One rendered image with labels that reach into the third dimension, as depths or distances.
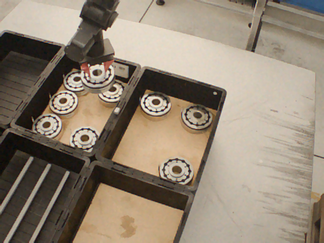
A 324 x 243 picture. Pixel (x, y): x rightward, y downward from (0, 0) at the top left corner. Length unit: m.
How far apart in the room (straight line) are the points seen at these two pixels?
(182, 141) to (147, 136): 0.11
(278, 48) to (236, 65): 1.39
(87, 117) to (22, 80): 0.33
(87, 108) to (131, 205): 0.39
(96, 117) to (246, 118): 0.59
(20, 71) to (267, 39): 2.15
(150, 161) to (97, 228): 0.27
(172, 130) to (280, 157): 0.45
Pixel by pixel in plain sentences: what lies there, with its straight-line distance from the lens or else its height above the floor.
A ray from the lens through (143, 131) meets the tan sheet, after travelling 1.19.
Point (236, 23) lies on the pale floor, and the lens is 3.13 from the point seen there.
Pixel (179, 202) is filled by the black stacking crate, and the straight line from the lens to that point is 1.02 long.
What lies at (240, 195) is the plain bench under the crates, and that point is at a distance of 1.26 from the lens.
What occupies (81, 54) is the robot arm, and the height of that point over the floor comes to 1.21.
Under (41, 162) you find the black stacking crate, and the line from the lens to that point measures 1.16.
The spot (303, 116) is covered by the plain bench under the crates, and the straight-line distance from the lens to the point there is 1.57.
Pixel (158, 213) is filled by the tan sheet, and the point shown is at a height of 0.83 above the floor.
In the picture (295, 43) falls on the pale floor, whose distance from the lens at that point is 3.15.
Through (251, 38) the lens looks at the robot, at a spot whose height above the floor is 0.68.
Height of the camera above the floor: 1.80
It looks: 53 degrees down
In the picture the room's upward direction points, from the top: 7 degrees clockwise
